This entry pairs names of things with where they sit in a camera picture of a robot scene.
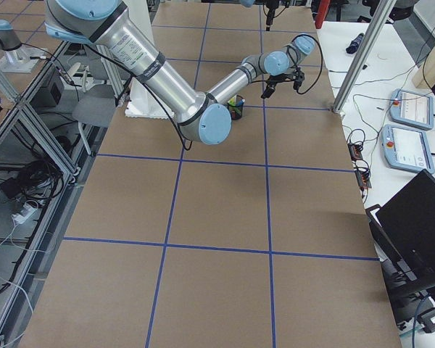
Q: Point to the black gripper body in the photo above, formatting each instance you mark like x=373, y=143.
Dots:
x=271, y=84

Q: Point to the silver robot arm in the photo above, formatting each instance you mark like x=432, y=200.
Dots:
x=200, y=116

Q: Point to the green highlighter pen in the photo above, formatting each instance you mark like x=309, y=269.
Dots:
x=233, y=101

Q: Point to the black mesh pen cup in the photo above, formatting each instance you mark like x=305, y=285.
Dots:
x=237, y=111

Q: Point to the far teach pendant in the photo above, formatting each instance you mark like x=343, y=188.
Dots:
x=413, y=109

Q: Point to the teach pendant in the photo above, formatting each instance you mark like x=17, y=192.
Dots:
x=406, y=149
x=413, y=109

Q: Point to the near teach pendant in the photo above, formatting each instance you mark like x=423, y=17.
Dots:
x=406, y=149

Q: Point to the brown table mat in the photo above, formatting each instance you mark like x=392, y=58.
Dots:
x=261, y=241

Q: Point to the grey office chair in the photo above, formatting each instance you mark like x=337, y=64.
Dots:
x=96, y=108

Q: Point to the black laptop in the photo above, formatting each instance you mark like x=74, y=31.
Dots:
x=408, y=219

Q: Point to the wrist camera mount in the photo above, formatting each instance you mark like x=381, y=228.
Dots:
x=297, y=78

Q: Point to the aluminium frame post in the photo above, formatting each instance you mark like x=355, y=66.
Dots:
x=375, y=26

